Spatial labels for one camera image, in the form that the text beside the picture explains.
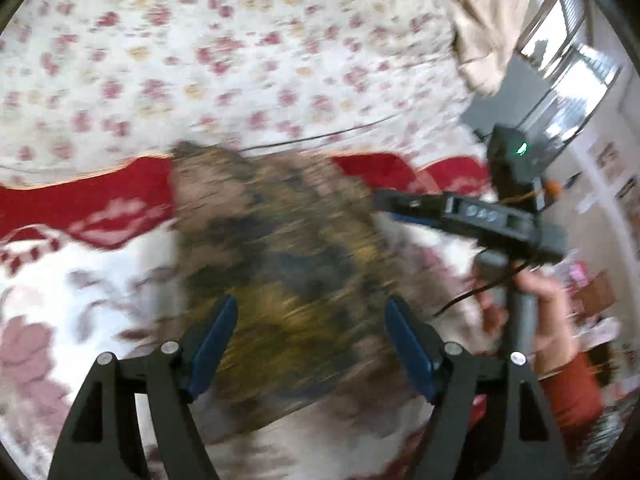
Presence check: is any dark floral shirt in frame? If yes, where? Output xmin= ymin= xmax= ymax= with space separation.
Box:
xmin=167 ymin=141 xmax=437 ymax=435

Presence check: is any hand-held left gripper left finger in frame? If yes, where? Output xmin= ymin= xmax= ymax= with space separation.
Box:
xmin=47 ymin=294 xmax=239 ymax=480

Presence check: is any red white floral blanket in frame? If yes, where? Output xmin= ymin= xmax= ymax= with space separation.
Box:
xmin=0 ymin=152 xmax=495 ymax=480

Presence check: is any brown box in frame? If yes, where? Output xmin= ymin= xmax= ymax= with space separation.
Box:
xmin=574 ymin=271 xmax=619 ymax=317

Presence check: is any wall picture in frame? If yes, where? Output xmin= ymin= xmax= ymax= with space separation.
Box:
xmin=589 ymin=141 xmax=622 ymax=182

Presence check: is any white floral quilt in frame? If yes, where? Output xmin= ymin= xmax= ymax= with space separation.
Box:
xmin=0 ymin=0 xmax=497 ymax=189

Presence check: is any person's right hand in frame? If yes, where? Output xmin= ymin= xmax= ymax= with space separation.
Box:
xmin=472 ymin=262 xmax=577 ymax=377

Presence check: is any dark grey panel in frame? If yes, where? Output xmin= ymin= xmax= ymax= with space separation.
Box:
xmin=460 ymin=54 xmax=562 ymax=162

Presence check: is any thin black cable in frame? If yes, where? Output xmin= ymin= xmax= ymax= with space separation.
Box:
xmin=239 ymin=111 xmax=402 ymax=154

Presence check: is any person's right forearm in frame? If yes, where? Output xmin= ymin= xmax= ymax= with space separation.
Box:
xmin=536 ymin=351 xmax=607 ymax=435

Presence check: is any beige cloth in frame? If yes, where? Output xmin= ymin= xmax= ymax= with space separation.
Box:
xmin=412 ymin=0 xmax=542 ymax=97

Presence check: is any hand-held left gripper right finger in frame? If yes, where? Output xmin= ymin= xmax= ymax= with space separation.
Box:
xmin=384 ymin=297 xmax=573 ymax=480

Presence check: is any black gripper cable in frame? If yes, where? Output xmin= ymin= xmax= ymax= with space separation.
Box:
xmin=432 ymin=259 xmax=532 ymax=319

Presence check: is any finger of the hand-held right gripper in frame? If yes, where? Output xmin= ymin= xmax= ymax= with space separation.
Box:
xmin=387 ymin=211 xmax=446 ymax=232
xmin=372 ymin=189 xmax=448 ymax=218

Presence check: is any window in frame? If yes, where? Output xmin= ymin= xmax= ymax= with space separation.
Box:
xmin=519 ymin=0 xmax=624 ymax=137

